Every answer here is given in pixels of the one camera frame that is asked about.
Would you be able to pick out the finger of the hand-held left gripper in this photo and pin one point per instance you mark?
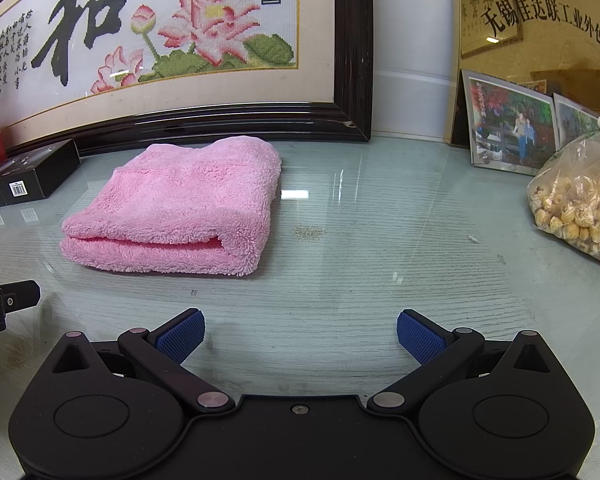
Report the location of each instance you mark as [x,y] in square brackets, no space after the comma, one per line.
[15,295]

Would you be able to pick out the plastic bag of popcorn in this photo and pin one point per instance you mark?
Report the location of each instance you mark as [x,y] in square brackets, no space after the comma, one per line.
[580,205]

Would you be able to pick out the gold plaque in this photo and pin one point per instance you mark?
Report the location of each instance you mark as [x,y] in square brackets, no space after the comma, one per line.
[555,20]

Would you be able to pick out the framed lotus cross-stitch picture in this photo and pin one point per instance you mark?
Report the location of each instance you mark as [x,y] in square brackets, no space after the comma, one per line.
[180,35]

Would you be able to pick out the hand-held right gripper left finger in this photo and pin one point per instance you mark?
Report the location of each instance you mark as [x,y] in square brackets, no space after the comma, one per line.
[180,338]

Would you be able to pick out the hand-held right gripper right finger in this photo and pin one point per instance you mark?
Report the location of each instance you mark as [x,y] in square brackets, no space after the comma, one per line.
[421,341]

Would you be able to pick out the pink towel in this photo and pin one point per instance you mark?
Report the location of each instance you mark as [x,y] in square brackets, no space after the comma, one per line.
[180,200]

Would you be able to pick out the large framed photo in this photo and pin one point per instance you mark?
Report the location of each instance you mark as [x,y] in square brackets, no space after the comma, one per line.
[510,125]

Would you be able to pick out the small framed photo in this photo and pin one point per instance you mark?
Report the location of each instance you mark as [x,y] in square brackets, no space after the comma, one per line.
[575,122]

